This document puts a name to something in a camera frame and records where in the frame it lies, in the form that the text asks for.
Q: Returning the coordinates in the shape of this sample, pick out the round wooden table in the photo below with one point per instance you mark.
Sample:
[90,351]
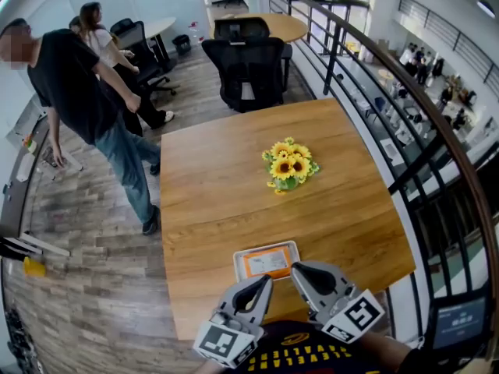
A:
[288,25]

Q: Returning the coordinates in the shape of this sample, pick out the yellow object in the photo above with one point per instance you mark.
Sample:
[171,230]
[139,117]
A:
[34,267]

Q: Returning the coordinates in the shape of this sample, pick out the orange and green item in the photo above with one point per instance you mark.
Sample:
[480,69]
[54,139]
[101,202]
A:
[29,143]

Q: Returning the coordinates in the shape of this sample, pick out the white flat item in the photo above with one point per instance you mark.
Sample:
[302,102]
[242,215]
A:
[25,166]

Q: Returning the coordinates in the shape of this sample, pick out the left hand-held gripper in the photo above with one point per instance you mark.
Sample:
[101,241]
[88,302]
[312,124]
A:
[230,341]

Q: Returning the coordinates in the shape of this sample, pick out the white tissue box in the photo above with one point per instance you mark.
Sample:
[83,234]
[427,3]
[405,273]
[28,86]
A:
[238,267]

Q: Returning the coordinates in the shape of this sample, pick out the black railing with wooden handrail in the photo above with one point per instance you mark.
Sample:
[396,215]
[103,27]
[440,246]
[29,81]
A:
[421,119]

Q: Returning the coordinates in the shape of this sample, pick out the round white table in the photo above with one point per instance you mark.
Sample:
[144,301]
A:
[160,27]

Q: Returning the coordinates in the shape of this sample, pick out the person's torso dark shirt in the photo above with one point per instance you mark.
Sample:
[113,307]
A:
[308,353]

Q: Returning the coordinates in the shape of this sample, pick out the dark screen with blue display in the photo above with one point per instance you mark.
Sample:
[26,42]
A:
[460,322]

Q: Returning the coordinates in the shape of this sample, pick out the orange and white tissue pack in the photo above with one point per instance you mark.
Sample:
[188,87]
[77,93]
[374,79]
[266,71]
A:
[267,262]

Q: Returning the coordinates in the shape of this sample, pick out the black balcony railing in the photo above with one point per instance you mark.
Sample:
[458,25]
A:
[448,29]

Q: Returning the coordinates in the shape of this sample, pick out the person's right forearm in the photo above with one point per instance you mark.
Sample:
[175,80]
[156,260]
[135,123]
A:
[386,351]

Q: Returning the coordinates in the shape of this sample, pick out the black trash bin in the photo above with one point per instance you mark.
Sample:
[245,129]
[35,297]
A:
[181,44]

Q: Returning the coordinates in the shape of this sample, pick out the sunflower bouquet in green vase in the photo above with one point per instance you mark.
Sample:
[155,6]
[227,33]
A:
[288,166]

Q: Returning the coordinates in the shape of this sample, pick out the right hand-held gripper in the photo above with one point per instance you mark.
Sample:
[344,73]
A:
[351,314]

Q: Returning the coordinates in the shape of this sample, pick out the domed pendant lamp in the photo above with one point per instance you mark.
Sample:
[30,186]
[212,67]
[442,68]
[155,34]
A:
[486,9]

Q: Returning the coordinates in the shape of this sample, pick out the person's left forearm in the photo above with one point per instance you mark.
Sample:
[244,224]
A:
[206,368]

